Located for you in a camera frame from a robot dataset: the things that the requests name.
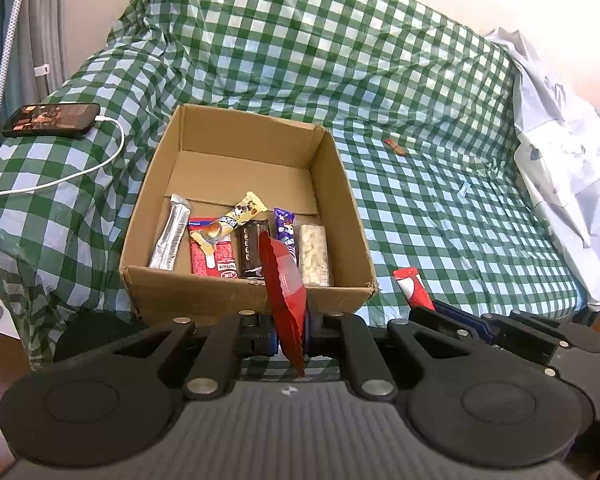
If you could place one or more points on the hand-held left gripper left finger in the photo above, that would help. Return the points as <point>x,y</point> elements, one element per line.
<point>267,341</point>

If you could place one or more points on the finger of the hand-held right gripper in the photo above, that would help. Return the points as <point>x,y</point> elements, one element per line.
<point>555,336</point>
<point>467,322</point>

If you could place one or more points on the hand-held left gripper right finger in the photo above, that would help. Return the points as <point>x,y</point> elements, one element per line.
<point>308,336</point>

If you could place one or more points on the crinkled red snack packet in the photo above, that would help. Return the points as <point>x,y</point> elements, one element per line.
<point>285,290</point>

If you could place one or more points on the small red white candy packet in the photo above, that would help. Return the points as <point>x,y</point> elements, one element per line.
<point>414,287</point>

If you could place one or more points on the dark brown chocolate bar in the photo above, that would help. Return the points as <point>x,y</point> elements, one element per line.
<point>250,249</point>

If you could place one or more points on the purple chocolate bar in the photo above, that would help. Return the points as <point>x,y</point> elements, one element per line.
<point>285,232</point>

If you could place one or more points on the cardboard box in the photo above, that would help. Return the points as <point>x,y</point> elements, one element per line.
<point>340,210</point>

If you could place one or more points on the cream chocolate bar wrapper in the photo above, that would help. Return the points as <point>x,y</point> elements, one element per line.
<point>241,212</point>

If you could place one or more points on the pink and silver snack bar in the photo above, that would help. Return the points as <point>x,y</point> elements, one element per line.
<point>169,240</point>

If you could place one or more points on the clear-wrapped white nougat bar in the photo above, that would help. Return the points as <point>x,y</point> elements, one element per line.
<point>314,255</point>

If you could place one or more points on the red white snack packet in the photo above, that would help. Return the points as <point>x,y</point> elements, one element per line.
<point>215,261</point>

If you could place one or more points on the small light blue wrapper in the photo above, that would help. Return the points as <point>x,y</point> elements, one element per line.
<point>464,190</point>

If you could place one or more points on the white crumpled cloth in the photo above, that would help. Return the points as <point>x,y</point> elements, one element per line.
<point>565,160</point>

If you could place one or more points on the small brown candy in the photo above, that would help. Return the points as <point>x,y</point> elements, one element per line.
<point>396,146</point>

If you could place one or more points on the green checked cloth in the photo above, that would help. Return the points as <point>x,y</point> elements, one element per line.
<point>290,45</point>

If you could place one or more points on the black smartphone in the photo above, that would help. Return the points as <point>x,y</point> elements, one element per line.
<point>50,120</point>

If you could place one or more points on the white curtain clip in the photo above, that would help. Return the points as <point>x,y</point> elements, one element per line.
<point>41,69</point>

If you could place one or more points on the grey curtain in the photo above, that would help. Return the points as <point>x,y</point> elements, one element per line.
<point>47,20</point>

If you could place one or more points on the teal curtain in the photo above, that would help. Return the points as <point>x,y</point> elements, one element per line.
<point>2,25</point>

